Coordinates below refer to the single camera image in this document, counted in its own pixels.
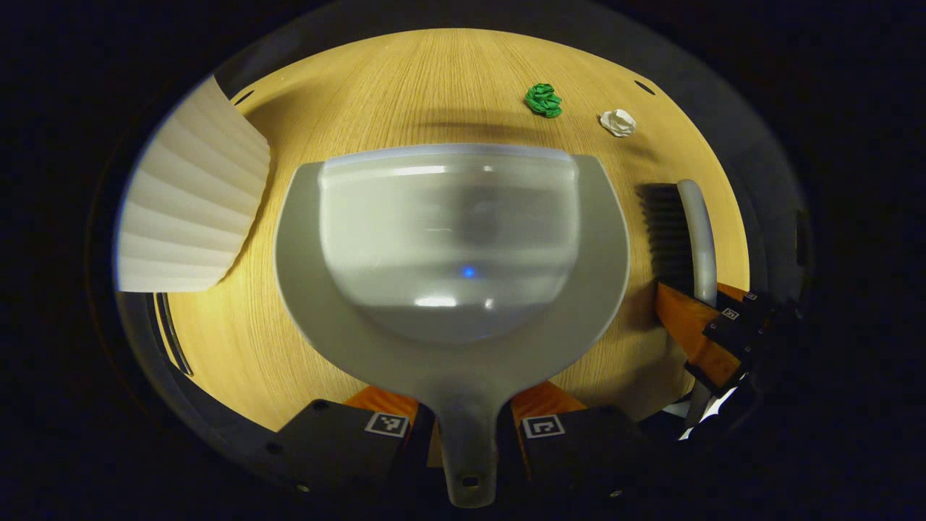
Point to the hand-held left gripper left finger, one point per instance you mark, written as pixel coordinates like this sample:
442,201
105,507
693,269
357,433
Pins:
333,443

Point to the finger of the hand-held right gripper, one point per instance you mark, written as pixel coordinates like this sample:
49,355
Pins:
745,297
691,325

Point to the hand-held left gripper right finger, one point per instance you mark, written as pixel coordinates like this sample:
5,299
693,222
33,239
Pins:
586,452

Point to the small grey broom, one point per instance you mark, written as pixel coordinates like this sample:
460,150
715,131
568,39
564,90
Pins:
694,231

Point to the white paper ball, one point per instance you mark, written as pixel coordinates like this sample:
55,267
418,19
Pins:
618,123

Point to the grey plastic dustpan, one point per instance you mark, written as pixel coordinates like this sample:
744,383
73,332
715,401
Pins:
448,246

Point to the green paper ball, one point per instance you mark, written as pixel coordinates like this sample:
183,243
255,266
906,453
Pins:
544,100

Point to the white ribbed garbage bin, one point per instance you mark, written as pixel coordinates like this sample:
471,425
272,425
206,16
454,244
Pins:
192,210

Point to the wooden desktop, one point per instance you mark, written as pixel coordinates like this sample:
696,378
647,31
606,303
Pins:
405,94

